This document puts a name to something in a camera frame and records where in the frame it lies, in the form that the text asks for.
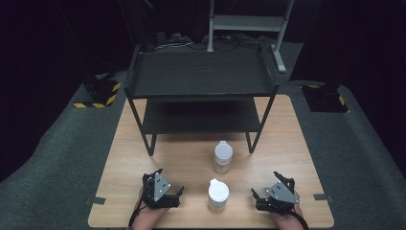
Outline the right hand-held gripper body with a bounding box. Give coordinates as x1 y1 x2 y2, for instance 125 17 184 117
255 177 301 213

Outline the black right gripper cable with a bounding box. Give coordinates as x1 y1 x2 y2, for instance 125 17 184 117
290 209 309 230

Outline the pale-filled jar white lid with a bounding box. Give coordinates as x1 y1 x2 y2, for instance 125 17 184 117
207 178 230 214

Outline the person's left hand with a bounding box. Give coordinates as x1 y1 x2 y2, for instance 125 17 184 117
131 188 170 230

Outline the bundle of floor cables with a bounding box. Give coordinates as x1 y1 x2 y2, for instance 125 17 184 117
154 31 276 53

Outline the grey metal stand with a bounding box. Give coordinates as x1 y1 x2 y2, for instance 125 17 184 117
206 0 295 74

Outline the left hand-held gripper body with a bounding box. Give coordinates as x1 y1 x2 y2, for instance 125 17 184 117
142 172 182 210

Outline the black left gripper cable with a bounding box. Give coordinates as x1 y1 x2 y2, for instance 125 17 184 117
128 191 146 228

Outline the orange-filled jar white lid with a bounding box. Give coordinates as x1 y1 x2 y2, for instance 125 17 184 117
213 140 234 175

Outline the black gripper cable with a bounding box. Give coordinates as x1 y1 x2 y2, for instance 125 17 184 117
128 191 146 228
290 209 309 230

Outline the grey tape strip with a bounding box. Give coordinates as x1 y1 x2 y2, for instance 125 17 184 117
313 193 335 202
85 195 107 206

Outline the black two-tier shelf rack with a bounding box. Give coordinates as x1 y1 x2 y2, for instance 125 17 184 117
124 43 281 157

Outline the person's right hand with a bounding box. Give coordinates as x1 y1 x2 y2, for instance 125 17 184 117
270 191 305 230

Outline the black base hazard-striped edge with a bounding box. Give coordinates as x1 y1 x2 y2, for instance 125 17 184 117
73 74 123 109
301 80 350 114

